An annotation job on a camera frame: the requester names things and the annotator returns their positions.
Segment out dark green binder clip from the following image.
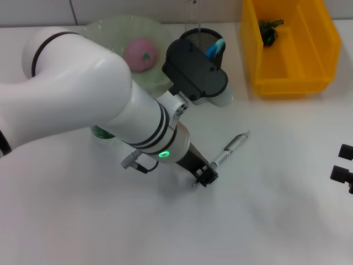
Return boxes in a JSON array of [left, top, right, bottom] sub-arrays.
[[258, 18, 285, 47]]

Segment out black mesh pen holder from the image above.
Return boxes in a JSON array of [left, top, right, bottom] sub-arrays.
[[178, 26, 227, 73]]

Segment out clear plastic ruler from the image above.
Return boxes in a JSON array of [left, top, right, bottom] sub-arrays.
[[183, 0, 202, 42]]

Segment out left arm connector cable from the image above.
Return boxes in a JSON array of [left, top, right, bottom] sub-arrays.
[[120, 150, 160, 174]]

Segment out yellow plastic storage bin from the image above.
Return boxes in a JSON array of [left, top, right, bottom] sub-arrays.
[[239, 0, 343, 97]]

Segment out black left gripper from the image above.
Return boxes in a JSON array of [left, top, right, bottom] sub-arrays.
[[176, 143, 220, 188]]

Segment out green translucent fruit plate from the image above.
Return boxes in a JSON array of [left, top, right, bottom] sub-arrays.
[[79, 15, 173, 92]]

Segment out clear bottle green label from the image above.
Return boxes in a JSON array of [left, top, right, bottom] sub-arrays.
[[89, 124, 118, 141]]

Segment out pink peach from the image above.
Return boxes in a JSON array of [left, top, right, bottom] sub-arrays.
[[123, 38, 160, 73]]

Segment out blue scissors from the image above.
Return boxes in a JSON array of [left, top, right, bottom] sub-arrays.
[[205, 38, 227, 60]]

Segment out white grey ballpoint pen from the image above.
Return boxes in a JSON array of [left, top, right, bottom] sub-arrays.
[[192, 130, 252, 188]]

